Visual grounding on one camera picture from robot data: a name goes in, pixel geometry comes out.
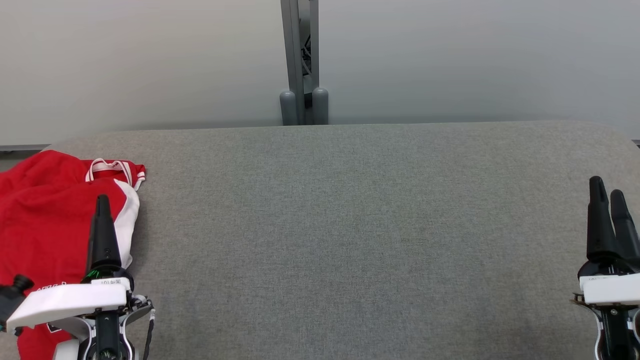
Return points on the grey cylindrical post foot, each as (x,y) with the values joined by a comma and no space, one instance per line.
(288,107)
(320,106)

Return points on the grey wall baseboard strip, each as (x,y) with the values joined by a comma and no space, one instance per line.
(20,148)

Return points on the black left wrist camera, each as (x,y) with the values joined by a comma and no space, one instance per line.
(10,300)

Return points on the grey metal partition post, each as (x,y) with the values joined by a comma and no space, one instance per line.
(295,45)

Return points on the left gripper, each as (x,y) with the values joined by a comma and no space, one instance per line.
(70,302)

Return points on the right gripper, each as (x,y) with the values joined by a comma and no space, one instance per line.
(612,290)

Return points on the red white basketball jersey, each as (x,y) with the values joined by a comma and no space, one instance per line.
(50,164)

